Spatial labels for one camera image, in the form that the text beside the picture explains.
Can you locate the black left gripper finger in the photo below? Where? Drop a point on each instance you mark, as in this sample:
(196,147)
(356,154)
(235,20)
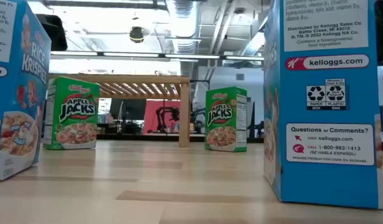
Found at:
(54,34)

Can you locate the blue Rice Krispies cereal box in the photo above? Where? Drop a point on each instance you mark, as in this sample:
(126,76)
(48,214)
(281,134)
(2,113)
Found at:
(328,180)
(20,93)

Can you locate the green Apple Jacks cereal box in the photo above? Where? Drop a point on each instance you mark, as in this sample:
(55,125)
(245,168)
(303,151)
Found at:
(76,109)
(222,118)

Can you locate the black idle robot arm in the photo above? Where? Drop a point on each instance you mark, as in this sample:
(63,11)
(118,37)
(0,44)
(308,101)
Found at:
(163,113)

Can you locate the slatted wooden shelf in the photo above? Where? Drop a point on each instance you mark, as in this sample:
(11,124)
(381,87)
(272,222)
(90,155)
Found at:
(132,78)

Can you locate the long ceiling light bar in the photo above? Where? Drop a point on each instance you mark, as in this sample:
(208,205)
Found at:
(132,54)

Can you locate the black monitor screen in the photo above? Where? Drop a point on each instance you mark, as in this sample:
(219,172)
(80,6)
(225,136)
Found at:
(134,109)

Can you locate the red partition panel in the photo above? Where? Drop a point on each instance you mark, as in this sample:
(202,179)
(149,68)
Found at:
(152,115)

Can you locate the black hanging dome camera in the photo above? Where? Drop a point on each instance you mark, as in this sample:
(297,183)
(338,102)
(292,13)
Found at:
(136,35)

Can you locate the square wall vent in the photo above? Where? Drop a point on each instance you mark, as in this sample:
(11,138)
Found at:
(240,76)

